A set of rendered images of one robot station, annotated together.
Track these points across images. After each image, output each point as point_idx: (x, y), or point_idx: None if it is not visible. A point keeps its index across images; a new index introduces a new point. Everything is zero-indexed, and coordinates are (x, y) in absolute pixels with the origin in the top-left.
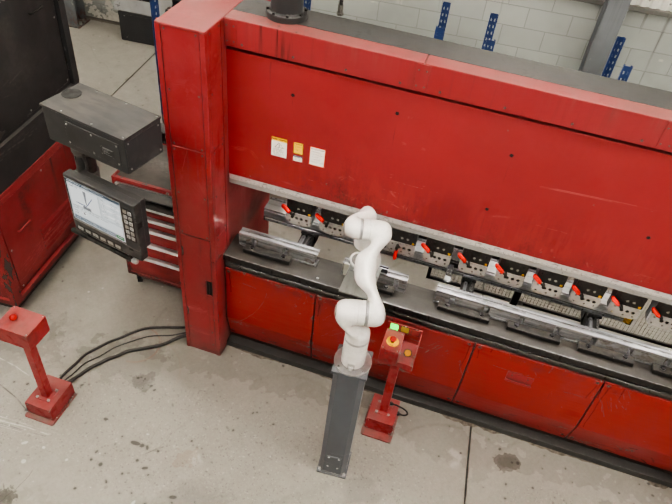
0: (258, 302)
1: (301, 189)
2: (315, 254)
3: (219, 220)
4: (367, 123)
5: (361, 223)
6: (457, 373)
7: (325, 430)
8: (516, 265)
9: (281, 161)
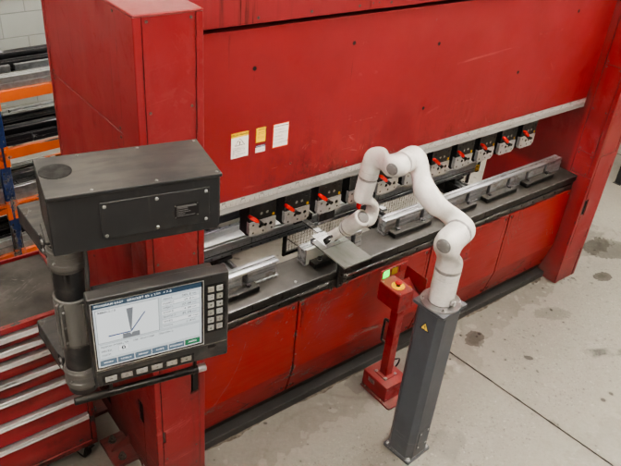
0: (236, 361)
1: (264, 186)
2: (277, 260)
3: None
4: (328, 67)
5: (406, 154)
6: None
7: (419, 405)
8: (444, 152)
9: (242, 162)
